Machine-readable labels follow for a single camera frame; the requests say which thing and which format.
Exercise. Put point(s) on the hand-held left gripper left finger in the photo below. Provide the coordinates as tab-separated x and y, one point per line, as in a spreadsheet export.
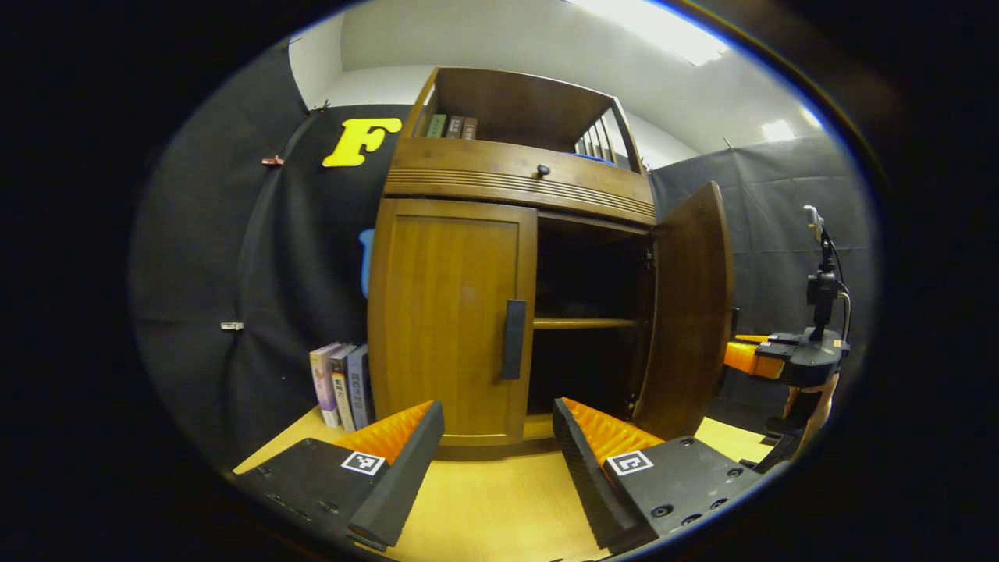
402	484

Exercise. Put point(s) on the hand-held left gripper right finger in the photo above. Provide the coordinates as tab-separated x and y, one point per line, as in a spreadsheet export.
593	484

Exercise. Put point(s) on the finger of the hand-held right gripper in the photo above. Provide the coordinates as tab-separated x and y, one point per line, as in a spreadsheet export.
753	339
741	359

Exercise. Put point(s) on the wooden shoe cabinet door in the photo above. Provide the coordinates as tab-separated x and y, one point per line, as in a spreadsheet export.
445	312
687	312

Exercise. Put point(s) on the wooden double-door shoe cabinet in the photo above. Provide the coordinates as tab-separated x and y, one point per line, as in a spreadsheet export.
507	168

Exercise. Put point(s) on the blue book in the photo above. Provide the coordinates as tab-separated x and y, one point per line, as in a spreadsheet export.
360	390

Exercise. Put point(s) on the black and white book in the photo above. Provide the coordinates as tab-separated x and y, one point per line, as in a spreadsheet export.
341	390

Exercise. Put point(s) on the purple and white book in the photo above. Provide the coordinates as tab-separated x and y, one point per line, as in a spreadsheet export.
322	382

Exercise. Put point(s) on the wooden inner shelf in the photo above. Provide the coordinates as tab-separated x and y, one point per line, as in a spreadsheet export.
585	322

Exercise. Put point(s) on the small ceiling light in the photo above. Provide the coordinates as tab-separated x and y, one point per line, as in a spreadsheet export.
778	130

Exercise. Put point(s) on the blue object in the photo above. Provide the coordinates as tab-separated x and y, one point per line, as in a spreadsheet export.
591	158

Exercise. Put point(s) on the large ceiling light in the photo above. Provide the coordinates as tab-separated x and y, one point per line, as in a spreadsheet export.
655	27

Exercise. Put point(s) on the brown book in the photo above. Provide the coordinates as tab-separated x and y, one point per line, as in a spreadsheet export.
469	129

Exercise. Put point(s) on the dark grey book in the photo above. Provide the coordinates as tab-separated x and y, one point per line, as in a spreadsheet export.
454	127

